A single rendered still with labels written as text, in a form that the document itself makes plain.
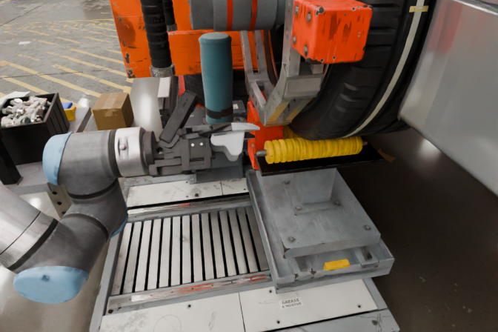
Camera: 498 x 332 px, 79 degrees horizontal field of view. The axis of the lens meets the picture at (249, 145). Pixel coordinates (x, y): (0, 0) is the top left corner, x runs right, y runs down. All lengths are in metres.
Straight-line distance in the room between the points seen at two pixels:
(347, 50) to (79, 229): 0.50
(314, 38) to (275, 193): 0.74
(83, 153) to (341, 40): 0.44
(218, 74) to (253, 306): 0.67
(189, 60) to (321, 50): 0.85
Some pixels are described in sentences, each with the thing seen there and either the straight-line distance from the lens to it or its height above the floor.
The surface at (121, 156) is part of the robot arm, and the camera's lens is 0.57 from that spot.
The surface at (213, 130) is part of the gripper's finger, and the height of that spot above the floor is 0.67.
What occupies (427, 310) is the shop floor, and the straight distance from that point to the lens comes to 1.21.
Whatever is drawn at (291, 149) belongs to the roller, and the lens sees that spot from 0.75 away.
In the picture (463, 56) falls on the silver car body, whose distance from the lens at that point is 0.38.
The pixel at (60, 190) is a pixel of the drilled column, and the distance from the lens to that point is 1.19.
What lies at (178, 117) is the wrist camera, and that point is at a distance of 0.59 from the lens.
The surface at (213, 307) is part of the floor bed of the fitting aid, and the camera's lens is 0.99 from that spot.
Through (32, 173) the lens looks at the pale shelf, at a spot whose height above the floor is 0.45.
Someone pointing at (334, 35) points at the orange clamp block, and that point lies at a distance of 0.42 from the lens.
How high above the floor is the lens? 0.95
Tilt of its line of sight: 34 degrees down
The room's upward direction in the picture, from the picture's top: straight up
